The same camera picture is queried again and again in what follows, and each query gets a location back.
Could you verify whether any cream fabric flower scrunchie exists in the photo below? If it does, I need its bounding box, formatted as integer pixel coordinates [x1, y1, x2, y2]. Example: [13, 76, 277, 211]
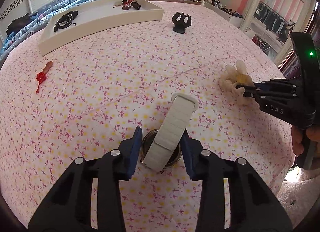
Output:
[219, 60, 254, 106]

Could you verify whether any white strap wristwatch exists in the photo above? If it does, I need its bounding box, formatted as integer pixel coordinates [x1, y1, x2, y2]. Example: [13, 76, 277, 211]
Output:
[140, 93, 199, 173]

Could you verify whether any red knot gold pendant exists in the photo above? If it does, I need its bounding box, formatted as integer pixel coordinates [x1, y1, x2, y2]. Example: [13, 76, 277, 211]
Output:
[113, 0, 133, 10]

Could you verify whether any white jewelry tray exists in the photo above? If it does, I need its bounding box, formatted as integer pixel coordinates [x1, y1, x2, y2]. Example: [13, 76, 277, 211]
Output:
[39, 0, 163, 56]

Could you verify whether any right hand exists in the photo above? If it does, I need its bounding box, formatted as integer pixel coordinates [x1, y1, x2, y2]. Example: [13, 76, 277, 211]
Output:
[291, 126, 320, 156]

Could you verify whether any white shelf with clutter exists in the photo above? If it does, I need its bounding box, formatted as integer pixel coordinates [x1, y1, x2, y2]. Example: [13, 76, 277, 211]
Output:
[204, 0, 243, 28]

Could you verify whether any black hair claw clip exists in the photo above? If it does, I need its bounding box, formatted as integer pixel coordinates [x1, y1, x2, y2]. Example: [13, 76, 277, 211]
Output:
[172, 12, 191, 34]

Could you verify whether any pink floral tablecloth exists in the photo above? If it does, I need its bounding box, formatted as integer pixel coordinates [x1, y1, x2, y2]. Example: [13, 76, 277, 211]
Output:
[1, 2, 293, 225]

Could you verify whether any red tassel wooden charm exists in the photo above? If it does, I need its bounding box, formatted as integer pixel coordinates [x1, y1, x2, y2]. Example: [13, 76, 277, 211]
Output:
[36, 61, 53, 94]

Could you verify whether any black bag on bed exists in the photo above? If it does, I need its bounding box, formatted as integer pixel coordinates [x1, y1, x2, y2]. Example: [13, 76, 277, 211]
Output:
[6, 14, 32, 37]

